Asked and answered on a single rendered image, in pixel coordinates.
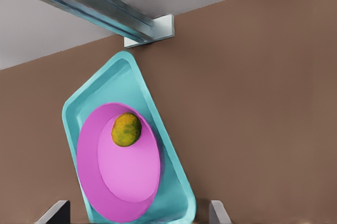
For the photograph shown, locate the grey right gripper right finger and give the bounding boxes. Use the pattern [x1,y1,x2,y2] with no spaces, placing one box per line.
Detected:
[209,200,233,224]

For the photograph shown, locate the pink round plate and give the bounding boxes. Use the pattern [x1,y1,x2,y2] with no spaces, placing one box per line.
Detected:
[76,102,162,223]

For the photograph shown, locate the silver post foot bracket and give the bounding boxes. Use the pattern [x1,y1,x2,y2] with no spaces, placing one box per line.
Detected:
[124,14,175,49]

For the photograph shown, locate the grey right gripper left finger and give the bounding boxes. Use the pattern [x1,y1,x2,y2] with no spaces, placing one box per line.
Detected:
[35,200,71,224]

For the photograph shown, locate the teal plastic tray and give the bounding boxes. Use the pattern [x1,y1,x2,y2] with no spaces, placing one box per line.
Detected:
[62,50,197,224]

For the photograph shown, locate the orange fruit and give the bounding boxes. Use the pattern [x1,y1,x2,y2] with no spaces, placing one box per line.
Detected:
[111,112,143,147]

